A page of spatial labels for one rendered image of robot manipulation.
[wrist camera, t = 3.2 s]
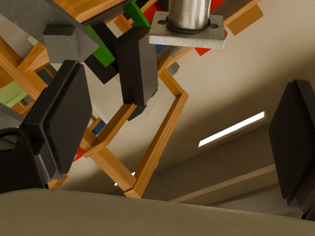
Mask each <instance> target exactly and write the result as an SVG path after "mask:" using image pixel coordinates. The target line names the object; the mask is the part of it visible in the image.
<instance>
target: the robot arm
mask: <svg viewBox="0 0 315 236"><path fill-rule="evenodd" d="M91 116H92V105H91V100H90V94H89V88H88V84H87V78H86V73H85V68H84V65H83V64H80V62H79V61H78V60H68V59H67V60H65V61H64V62H63V64H62V65H61V67H60V68H59V70H58V71H57V73H56V75H55V76H54V78H53V79H52V81H51V83H50V84H49V86H48V87H46V88H44V89H43V91H42V92H41V94H40V95H39V97H38V98H37V100H36V101H35V103H34V104H33V106H32V108H31V109H30V111H29V112H28V114H27V115H26V117H25V118H24V120H23V122H22V123H21V124H20V126H19V128H15V127H9V128H5V129H1V130H0V236H315V92H314V89H313V87H312V85H311V82H310V81H307V80H296V79H295V80H293V81H292V82H289V83H288V84H287V86H286V88H285V90H284V93H283V95H282V97H281V100H280V102H279V104H278V107H277V109H276V111H275V114H274V116H273V118H272V121H271V123H270V126H269V130H268V133H269V139H270V144H271V149H272V153H273V158H274V162H275V167H276V171H277V177H278V181H279V186H280V190H281V195H282V198H283V199H286V201H287V205H288V207H291V208H299V210H300V211H301V212H302V215H301V216H300V218H299V219H298V218H292V217H286V216H280V215H273V214H263V213H256V212H248V211H241V210H233V209H226V208H218V207H210V206H201V205H192V204H184V203H177V202H169V201H160V200H152V199H141V198H132V197H124V196H116V195H108V194H100V193H91V192H78V191H69V190H58V189H50V188H49V185H48V183H49V182H51V180H60V181H61V180H62V178H63V176H64V174H67V173H68V172H69V170H70V167H71V165H72V163H73V160H74V158H75V155H76V153H77V150H78V148H79V146H80V143H81V141H82V138H83V136H84V133H85V131H86V128H87V126H88V124H89V121H90V119H91Z"/></svg>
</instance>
